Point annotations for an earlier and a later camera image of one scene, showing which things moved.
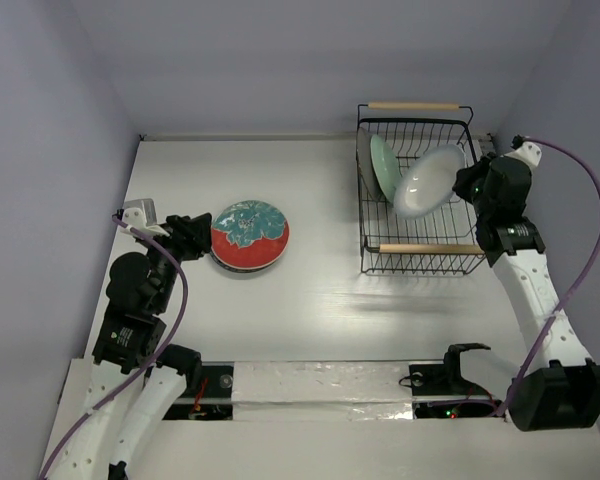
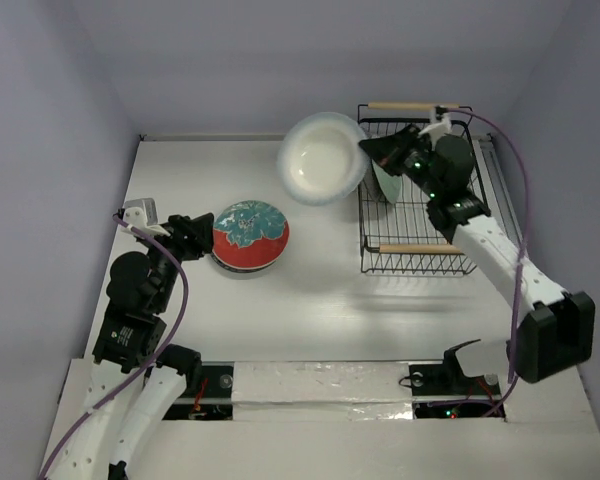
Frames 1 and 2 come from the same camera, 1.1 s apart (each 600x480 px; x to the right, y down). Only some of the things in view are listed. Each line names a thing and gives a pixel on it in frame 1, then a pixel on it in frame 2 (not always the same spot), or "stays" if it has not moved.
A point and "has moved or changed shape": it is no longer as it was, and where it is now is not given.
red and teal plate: [248, 235] stays
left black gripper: [192, 233] stays
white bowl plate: [427, 182] has moved or changed shape
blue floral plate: [236, 268] stays
